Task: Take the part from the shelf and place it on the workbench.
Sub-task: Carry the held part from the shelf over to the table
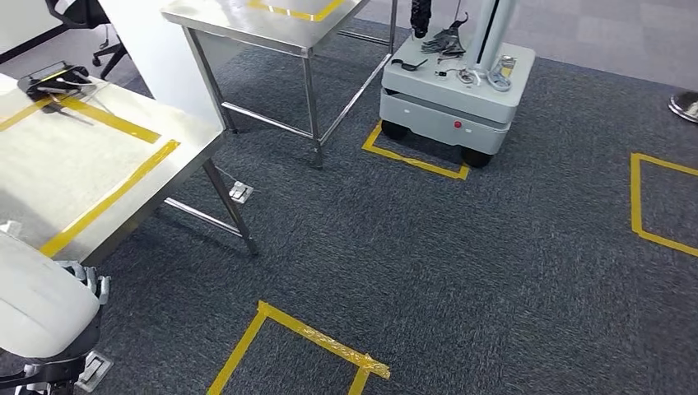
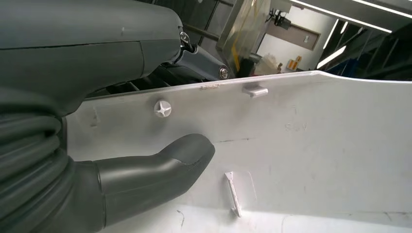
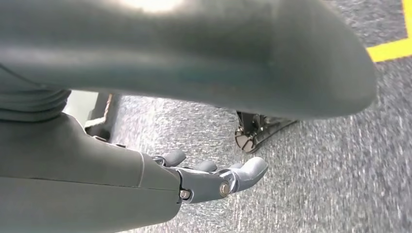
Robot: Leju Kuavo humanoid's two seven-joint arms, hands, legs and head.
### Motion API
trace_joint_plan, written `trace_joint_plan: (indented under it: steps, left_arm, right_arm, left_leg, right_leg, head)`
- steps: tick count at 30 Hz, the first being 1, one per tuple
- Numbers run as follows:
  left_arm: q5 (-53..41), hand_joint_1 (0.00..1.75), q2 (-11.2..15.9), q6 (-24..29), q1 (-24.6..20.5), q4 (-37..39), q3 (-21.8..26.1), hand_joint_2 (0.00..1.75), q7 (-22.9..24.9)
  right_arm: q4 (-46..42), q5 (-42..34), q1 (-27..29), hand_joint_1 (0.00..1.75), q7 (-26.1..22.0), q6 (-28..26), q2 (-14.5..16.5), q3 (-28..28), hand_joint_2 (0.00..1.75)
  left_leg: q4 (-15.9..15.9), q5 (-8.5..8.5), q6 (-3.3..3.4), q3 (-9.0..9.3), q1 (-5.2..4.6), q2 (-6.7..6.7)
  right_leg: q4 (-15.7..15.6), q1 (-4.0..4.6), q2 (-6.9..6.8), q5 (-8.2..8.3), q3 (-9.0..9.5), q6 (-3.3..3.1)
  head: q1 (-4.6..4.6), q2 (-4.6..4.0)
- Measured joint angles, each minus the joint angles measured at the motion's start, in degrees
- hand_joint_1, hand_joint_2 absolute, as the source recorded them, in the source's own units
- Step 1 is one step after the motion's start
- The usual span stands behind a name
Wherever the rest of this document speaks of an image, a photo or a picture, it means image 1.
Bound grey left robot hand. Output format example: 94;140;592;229
0;260;112;383

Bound white plastic shell part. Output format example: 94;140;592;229
0;231;102;360

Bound stainless steel workbench table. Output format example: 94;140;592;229
161;0;399;169
0;71;260;268

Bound silver floor socket box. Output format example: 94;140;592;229
229;181;254;204
75;351;114;393

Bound black router with antennas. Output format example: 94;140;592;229
17;61;98;104

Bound white partition panel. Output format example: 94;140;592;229
98;0;227;132

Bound black office chair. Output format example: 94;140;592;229
46;0;131;80

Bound grey metal tool pile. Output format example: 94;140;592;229
421;13;470;60

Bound chrome stanchion base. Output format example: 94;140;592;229
668;91;698;123

